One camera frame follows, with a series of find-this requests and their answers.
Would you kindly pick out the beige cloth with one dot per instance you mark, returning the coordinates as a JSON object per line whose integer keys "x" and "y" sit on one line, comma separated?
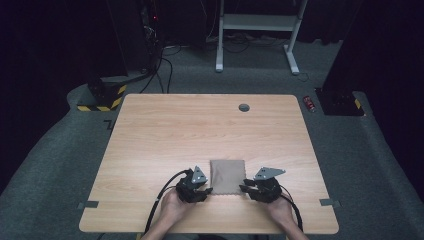
{"x": 227, "y": 176}

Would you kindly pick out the dark equipment rack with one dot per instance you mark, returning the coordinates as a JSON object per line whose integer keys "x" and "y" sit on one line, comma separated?
{"x": 151, "y": 30}

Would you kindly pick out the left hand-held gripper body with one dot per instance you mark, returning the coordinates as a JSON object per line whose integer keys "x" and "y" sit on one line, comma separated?
{"x": 188, "y": 190}

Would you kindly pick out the black base with hazard stripes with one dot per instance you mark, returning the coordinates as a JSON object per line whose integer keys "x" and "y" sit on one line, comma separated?
{"x": 105, "y": 95}

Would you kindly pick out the person's left hand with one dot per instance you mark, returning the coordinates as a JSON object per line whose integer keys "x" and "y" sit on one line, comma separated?
{"x": 175, "y": 208}

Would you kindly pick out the black square stand base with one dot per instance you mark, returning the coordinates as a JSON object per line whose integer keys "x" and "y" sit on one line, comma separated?
{"x": 338, "y": 103}

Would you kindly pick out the grey round table grommet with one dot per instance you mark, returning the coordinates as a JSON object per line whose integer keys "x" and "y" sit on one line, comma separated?
{"x": 244, "y": 107}

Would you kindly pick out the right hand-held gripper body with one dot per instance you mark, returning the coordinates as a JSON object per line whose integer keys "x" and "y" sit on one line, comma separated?
{"x": 268, "y": 190}

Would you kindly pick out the white metal stand frame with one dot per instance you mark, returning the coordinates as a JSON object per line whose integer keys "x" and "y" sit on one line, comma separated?
{"x": 256, "y": 22}

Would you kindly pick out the person's right hand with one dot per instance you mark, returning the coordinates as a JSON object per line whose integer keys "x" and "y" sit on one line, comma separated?
{"x": 281, "y": 211}

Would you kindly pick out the grey tape strip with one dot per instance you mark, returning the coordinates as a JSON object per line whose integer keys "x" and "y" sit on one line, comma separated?
{"x": 329, "y": 202}
{"x": 88, "y": 204}

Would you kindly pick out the red can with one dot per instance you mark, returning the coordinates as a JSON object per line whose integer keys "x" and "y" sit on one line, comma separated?
{"x": 309, "y": 103}

